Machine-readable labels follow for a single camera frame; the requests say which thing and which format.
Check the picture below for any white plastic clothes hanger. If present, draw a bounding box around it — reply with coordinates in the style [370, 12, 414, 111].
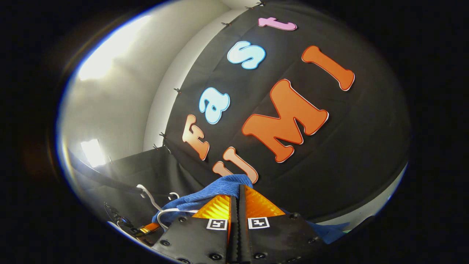
[136, 184, 162, 212]
[157, 192, 199, 231]

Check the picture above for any ceiling light panel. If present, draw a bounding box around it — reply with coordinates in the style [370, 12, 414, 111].
[80, 139, 107, 167]

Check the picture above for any blue corduroy jacket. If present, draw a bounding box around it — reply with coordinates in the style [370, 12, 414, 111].
[152, 174, 350, 244]

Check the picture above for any row of small dark clips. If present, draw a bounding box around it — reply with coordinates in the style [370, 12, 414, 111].
[152, 1, 266, 151]

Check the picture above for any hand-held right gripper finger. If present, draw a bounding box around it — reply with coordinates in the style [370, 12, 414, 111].
[151, 184, 239, 264]
[239, 184, 326, 264]

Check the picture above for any black backdrop cloth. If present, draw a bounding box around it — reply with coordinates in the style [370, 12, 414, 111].
[161, 0, 411, 222]

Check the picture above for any plain black side cloth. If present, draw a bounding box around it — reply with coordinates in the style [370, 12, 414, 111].
[71, 147, 209, 228]

